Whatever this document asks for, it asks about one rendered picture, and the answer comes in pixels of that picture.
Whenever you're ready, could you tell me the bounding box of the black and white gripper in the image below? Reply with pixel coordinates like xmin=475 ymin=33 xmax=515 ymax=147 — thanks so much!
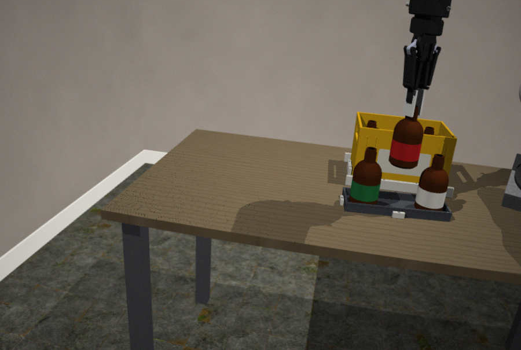
xmin=402 ymin=17 xmax=444 ymax=117

